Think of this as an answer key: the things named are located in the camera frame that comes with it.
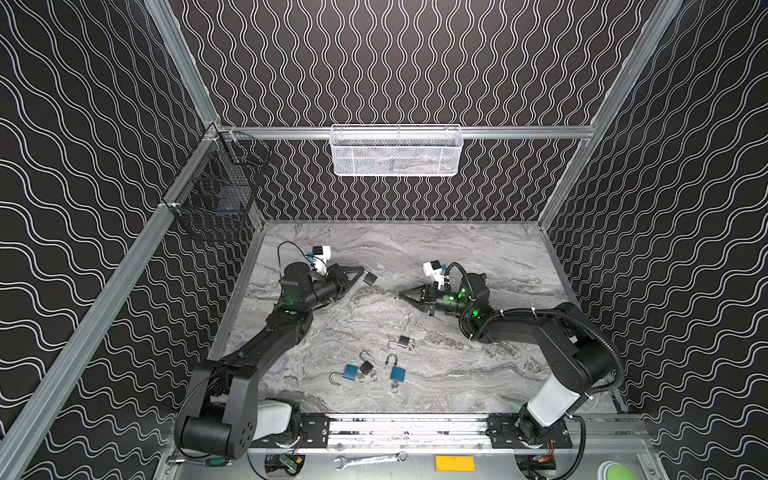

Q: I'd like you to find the dark padlock with keyring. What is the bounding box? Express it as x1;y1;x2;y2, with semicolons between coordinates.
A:
357;350;378;383

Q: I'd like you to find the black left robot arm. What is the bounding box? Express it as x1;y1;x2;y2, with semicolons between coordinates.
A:
174;262;377;459

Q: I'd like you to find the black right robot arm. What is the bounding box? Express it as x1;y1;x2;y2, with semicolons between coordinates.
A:
398;273;625;444

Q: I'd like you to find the silver grey open padlock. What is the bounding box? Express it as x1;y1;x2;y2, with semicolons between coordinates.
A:
387;335;415;351

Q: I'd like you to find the blue padlock right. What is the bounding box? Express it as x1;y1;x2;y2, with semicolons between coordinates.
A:
385;353;406;393

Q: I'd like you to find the blue padlock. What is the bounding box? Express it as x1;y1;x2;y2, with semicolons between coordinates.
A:
385;353;406;393
328;364;359;386

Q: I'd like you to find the blue padlock left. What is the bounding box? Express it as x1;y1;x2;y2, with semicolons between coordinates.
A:
328;364;359;386

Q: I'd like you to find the silver open-end wrench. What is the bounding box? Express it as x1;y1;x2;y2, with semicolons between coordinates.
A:
334;451;408;471

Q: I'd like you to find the yellow label plate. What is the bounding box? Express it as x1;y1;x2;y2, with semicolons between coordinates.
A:
435;455;476;473

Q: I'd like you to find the green round button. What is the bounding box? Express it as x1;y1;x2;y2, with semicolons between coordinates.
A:
597;461;639;480

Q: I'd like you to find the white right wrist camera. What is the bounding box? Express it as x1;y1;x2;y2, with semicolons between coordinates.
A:
423;260;447;290

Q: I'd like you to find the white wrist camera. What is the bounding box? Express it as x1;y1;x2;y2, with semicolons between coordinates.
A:
306;245;331;276
423;260;447;290

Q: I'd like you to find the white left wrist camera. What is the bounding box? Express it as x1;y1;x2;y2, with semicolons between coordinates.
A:
306;245;331;276

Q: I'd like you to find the white wire mesh basket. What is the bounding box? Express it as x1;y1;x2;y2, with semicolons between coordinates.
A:
329;124;464;177

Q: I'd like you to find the black wire mesh basket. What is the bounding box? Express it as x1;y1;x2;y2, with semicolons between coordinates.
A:
170;126;274;243

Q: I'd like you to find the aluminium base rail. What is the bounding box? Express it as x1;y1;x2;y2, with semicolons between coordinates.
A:
161;412;655;452

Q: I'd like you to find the green handled screwdriver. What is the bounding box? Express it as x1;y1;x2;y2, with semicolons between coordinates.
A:
166;456;234;468

